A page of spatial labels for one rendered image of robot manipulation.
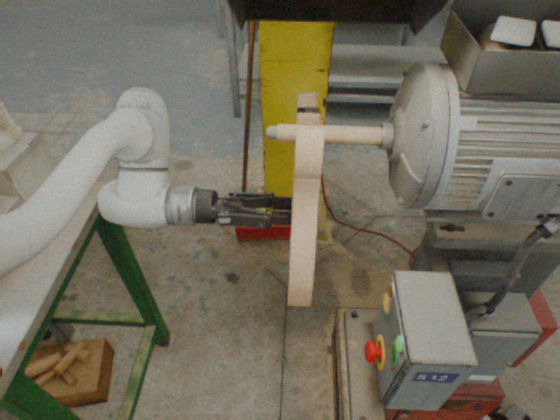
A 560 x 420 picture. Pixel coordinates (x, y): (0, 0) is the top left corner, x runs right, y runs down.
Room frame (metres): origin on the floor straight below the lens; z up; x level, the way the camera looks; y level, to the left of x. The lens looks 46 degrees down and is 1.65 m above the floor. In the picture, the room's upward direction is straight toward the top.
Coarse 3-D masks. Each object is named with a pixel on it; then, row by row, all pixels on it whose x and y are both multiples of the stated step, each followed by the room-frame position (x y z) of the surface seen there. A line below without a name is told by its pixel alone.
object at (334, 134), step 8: (280, 128) 0.57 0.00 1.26; (288, 128) 0.57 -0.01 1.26; (328, 128) 0.57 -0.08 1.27; (336, 128) 0.57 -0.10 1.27; (344, 128) 0.57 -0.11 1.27; (352, 128) 0.57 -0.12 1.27; (360, 128) 0.57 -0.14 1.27; (368, 128) 0.57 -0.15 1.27; (376, 128) 0.57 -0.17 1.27; (280, 136) 0.56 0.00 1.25; (288, 136) 0.56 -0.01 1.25; (328, 136) 0.56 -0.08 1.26; (336, 136) 0.56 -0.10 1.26; (344, 136) 0.56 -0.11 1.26; (352, 136) 0.56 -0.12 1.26; (360, 136) 0.56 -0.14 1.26; (368, 136) 0.56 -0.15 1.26; (376, 136) 0.56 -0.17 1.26; (352, 144) 0.56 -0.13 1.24; (360, 144) 0.56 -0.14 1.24; (368, 144) 0.56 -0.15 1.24; (376, 144) 0.56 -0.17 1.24
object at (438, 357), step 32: (416, 288) 0.34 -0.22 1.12; (448, 288) 0.34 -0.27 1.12; (384, 320) 0.33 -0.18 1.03; (416, 320) 0.28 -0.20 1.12; (448, 320) 0.28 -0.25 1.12; (384, 352) 0.29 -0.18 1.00; (416, 352) 0.23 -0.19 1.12; (448, 352) 0.23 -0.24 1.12; (384, 384) 0.24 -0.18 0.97; (416, 384) 0.22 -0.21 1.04; (448, 384) 0.22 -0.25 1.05
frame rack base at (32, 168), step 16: (32, 144) 0.76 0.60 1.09; (0, 160) 0.69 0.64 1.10; (16, 160) 0.70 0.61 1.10; (32, 160) 0.74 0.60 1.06; (48, 160) 0.78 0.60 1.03; (0, 176) 0.66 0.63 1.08; (16, 176) 0.67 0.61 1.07; (32, 176) 0.71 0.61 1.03; (48, 176) 0.76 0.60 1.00; (0, 192) 0.66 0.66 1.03; (16, 192) 0.65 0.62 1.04; (32, 192) 0.69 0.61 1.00
